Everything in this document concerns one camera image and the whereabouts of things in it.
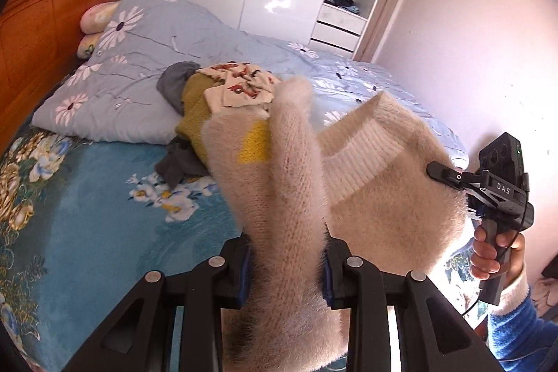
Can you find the olive green knit sweater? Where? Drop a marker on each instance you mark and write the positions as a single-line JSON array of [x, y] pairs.
[[201, 98]]

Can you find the person's right hand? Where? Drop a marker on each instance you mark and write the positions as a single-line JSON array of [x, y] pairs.
[[484, 261]]

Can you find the dark grey garment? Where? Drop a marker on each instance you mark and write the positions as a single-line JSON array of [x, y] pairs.
[[180, 162]]

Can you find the beige fuzzy sweater yellow letters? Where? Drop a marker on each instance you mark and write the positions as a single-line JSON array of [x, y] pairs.
[[363, 179]]

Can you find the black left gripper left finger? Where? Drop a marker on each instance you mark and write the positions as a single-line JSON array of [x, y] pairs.
[[137, 335]]

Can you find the light blue floral quilt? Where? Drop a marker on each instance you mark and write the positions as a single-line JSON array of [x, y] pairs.
[[113, 96]]

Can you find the blue sleeve forearm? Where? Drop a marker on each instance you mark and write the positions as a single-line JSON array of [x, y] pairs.
[[517, 337]]

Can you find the teal floral plush blanket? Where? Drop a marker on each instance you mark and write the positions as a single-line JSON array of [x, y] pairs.
[[81, 223]]

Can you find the orange wooden headboard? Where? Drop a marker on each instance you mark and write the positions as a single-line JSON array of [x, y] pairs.
[[39, 40]]

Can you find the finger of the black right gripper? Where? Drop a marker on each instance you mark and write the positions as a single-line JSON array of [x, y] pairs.
[[457, 180]]

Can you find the cream floral patterned garment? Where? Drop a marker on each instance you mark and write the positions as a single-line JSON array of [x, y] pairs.
[[239, 85]]

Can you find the pink floral pillow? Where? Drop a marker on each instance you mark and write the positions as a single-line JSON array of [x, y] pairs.
[[92, 25]]

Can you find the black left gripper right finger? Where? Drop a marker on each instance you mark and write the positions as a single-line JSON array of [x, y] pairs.
[[402, 320]]

